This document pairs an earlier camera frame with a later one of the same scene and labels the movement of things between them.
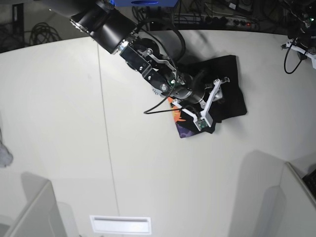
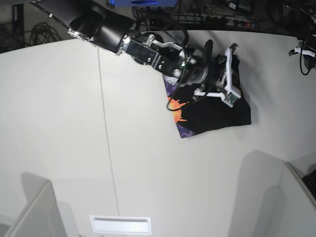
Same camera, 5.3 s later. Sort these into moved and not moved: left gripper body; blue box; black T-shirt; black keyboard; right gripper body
Moved: black T-shirt; left gripper body
Not moved: right gripper body; blue box; black keyboard
